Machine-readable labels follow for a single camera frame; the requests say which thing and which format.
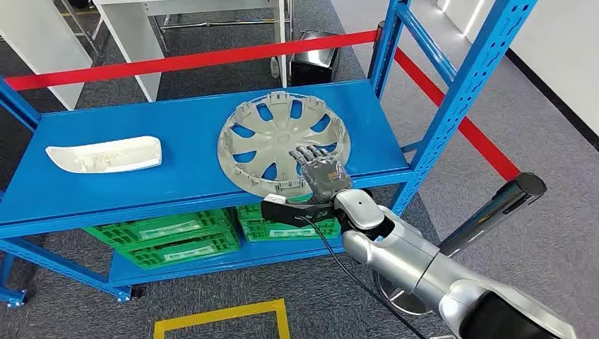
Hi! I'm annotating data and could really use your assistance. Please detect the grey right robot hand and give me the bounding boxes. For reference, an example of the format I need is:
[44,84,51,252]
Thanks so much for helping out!
[289,145,352,203]

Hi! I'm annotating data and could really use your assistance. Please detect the grey plastic wheel cover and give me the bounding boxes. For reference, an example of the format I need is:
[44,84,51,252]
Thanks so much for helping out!
[216,91,352,198]

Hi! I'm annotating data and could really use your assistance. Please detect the blue metal shelf rack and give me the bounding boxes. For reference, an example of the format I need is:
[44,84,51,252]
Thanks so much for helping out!
[0,0,539,310]

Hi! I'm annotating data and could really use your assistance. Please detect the white plastic trim part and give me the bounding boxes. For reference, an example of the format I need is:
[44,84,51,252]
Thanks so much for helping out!
[45,136,163,174]

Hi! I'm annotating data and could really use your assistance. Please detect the green plastic crate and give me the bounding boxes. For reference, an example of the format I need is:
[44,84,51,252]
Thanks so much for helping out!
[239,217,342,243]
[83,208,237,249]
[235,194,312,222]
[119,231,242,271]

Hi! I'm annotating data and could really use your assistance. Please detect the black waste bin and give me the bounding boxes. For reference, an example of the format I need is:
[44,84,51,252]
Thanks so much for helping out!
[286,30,342,88]

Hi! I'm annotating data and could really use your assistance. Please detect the red barrier belt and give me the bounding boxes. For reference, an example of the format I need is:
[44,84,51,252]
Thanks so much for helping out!
[4,29,378,92]
[394,47,521,182]

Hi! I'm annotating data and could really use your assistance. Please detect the white desk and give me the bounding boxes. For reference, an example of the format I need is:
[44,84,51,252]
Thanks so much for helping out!
[93,0,289,103]

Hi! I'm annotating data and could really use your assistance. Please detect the white cabinet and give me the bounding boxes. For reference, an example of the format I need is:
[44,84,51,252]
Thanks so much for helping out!
[0,0,93,112]

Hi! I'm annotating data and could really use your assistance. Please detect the black cable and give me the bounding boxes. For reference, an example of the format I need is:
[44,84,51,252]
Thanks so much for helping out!
[297,215,427,339]

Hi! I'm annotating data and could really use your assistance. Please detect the black stanchion post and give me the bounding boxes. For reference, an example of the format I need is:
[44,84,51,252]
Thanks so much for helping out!
[367,20,388,81]

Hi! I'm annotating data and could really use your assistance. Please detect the chrome stanchion post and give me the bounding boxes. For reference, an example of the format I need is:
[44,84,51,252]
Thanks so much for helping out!
[439,172,547,258]

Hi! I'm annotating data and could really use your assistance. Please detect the metal table frame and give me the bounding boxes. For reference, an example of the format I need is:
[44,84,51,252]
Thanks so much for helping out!
[158,0,295,44]

